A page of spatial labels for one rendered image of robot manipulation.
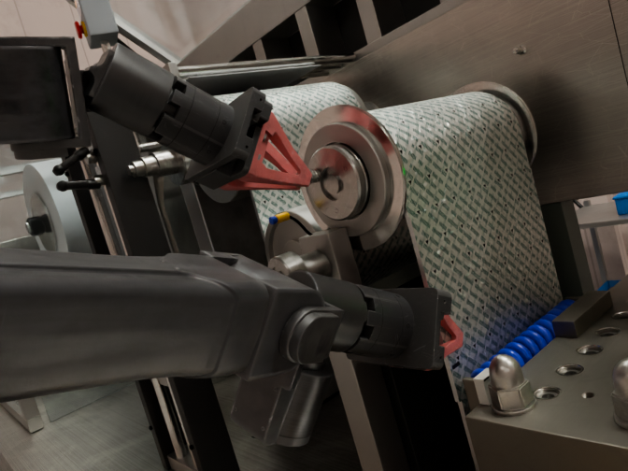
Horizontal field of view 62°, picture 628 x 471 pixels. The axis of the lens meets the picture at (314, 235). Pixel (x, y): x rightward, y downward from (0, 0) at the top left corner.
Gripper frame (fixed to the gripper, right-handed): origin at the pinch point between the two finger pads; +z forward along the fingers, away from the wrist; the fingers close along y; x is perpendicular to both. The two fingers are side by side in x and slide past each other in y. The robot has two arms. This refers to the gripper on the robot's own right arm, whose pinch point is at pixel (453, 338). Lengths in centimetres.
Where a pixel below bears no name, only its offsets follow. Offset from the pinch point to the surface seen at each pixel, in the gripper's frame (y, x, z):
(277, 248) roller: -21.9, 9.2, -7.4
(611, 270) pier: -94, 65, 265
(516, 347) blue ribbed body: 2.6, 0.1, 6.8
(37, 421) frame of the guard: -102, -25, -12
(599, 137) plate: 5.1, 27.1, 19.6
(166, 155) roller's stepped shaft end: -29.9, 18.9, -20.7
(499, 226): 0.3, 12.9, 6.5
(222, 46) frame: -68, 62, 1
